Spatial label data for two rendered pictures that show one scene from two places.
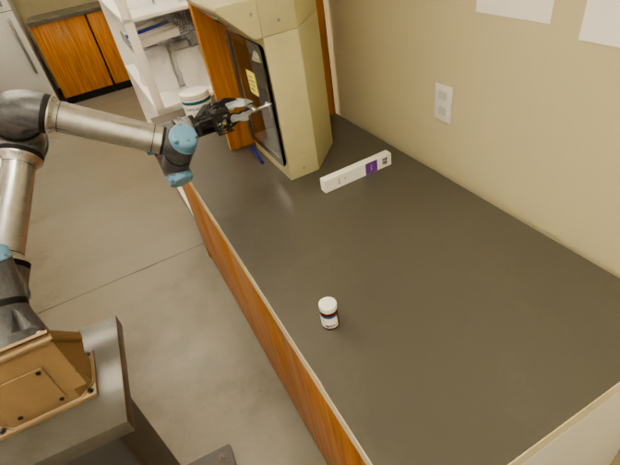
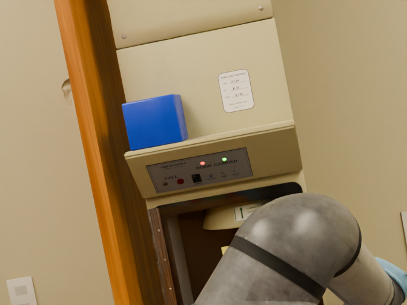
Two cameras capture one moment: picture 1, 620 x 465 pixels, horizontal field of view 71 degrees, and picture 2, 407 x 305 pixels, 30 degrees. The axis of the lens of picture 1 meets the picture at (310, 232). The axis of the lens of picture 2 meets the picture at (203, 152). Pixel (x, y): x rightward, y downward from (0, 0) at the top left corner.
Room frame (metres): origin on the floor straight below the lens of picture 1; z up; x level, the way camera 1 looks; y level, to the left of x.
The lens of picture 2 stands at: (0.76, 1.43, 1.56)
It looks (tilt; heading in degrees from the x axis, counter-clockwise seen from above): 3 degrees down; 298
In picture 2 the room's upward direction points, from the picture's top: 11 degrees counter-clockwise
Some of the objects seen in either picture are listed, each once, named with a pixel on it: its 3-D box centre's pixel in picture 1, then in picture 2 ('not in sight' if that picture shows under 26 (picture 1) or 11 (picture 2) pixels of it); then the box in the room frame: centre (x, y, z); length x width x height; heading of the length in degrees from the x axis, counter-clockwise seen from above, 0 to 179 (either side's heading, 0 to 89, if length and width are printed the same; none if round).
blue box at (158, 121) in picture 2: not in sight; (155, 121); (1.51, 0.18, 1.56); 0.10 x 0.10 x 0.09; 22
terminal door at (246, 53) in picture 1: (256, 99); (243, 291); (1.44, 0.10, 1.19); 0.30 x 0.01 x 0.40; 21
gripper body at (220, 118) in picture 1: (210, 121); not in sight; (1.30, 0.24, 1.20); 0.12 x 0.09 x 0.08; 112
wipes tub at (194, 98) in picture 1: (198, 106); not in sight; (1.96, 0.40, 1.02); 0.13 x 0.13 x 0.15
